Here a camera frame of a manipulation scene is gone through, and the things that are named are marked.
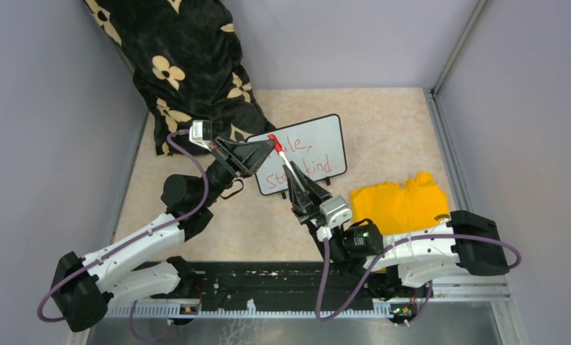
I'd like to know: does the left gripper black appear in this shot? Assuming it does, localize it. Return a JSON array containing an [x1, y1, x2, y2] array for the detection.
[[200, 136, 279, 208]]

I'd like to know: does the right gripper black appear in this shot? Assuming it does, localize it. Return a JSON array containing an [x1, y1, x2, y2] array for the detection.
[[286, 160, 349, 263]]

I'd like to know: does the red white marker pen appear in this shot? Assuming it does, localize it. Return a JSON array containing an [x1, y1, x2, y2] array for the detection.
[[275, 142, 296, 175]]

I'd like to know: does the white whiteboard black frame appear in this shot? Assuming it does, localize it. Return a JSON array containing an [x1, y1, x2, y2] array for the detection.
[[247, 114, 347, 196]]

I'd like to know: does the red marker cap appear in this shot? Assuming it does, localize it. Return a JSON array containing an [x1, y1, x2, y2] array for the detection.
[[268, 134, 283, 153]]

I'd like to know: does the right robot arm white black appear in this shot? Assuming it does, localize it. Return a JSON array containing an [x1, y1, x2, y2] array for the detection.
[[283, 162, 521, 296]]

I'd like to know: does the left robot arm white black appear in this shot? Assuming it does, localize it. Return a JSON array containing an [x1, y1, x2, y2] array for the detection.
[[50, 137, 275, 332]]

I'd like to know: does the yellow folded garment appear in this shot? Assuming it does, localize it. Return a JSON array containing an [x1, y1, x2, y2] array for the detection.
[[350, 172, 450, 236]]

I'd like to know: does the black floral blanket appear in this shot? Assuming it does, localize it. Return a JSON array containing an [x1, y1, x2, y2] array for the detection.
[[86, 0, 274, 157]]

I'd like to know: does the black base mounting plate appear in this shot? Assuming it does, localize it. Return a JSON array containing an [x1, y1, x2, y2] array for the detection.
[[145, 262, 430, 315]]

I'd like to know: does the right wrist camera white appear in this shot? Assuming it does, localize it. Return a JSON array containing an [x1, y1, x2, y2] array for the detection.
[[316, 195, 352, 242]]

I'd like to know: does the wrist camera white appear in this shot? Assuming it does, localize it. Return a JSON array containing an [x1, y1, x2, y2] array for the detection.
[[188, 120, 212, 151], [316, 195, 352, 242]]

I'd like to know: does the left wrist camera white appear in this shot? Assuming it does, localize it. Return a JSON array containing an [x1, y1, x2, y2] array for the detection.
[[188, 120, 212, 151]]

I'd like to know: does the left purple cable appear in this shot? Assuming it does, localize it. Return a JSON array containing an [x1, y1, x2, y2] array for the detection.
[[37, 129, 210, 343]]

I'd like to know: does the aluminium frame rail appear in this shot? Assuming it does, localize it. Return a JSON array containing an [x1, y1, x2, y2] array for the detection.
[[104, 263, 511, 320]]

